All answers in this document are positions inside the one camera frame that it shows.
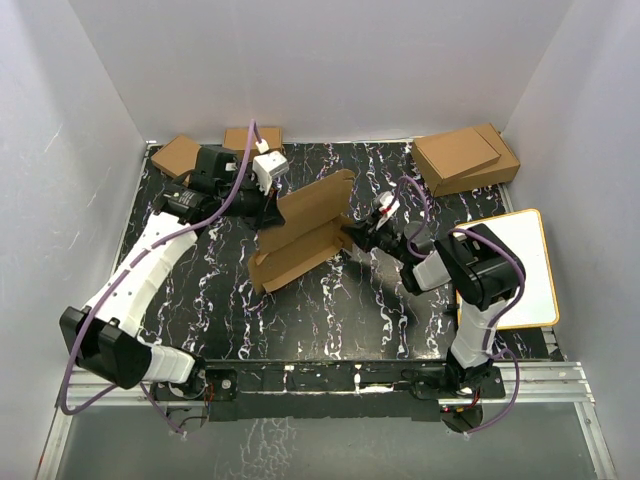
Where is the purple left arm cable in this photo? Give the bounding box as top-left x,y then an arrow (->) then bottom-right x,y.
58,118 -> 271,437

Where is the large cardboard box bottom right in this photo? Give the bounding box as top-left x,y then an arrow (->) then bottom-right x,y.
435,123 -> 520,197

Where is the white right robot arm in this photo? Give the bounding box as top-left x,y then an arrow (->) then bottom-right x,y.
341,220 -> 526,397

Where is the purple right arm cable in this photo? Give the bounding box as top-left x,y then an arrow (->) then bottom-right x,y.
394,175 -> 527,432

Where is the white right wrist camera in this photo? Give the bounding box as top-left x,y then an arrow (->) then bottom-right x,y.
373,191 -> 399,228

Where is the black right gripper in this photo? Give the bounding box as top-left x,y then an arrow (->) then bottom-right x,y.
342,212 -> 411,265

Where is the small cardboard box top right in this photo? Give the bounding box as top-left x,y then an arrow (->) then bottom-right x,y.
411,127 -> 500,191

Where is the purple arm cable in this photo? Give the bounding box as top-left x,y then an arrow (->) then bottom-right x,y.
58,118 -> 271,437
394,175 -> 527,432

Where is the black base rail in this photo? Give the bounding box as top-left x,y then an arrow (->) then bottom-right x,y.
151,360 -> 506,422

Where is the white board with yellow rim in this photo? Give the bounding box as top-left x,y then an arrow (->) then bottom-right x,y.
459,209 -> 560,330

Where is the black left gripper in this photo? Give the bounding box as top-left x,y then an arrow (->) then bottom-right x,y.
217,173 -> 286,234

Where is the aluminium frame rail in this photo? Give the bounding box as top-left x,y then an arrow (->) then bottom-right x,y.
487,362 -> 618,479

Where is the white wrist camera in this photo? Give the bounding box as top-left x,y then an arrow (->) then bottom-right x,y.
252,139 -> 289,196
373,191 -> 399,228

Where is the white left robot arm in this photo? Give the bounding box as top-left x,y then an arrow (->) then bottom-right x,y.
59,147 -> 289,399

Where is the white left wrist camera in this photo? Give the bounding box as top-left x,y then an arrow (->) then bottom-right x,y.
252,139 -> 289,196

